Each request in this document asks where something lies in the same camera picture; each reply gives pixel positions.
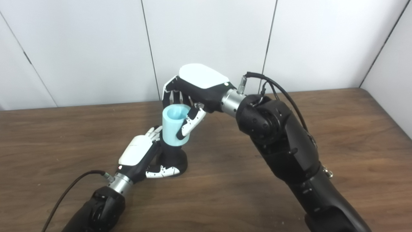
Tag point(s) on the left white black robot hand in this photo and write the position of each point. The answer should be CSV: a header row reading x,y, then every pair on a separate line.
x,y
135,154

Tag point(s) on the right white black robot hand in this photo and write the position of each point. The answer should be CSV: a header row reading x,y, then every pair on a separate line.
x,y
202,80

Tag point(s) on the black funnel-shaped nozzle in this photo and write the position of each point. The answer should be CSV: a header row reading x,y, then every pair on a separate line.
x,y
172,159

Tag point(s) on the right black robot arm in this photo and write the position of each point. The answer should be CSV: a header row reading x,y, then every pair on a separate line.
x,y
283,141

